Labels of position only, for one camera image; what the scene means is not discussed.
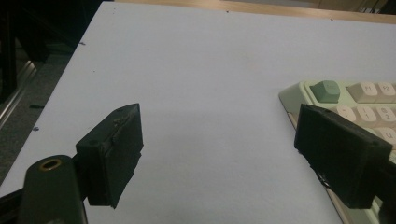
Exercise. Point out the wooden table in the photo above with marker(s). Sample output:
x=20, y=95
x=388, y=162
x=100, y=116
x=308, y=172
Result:
x=280, y=10

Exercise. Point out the white board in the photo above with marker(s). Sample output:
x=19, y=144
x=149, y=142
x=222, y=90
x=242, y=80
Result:
x=202, y=77

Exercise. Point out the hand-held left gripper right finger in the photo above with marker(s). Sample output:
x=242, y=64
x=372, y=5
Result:
x=339, y=155

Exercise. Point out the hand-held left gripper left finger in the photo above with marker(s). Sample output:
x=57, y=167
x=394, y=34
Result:
x=112, y=155

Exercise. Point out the metal floor rail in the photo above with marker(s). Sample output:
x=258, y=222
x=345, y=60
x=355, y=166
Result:
x=18, y=87

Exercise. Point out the green and cream keyboard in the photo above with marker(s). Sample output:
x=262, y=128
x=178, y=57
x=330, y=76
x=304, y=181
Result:
x=325, y=91

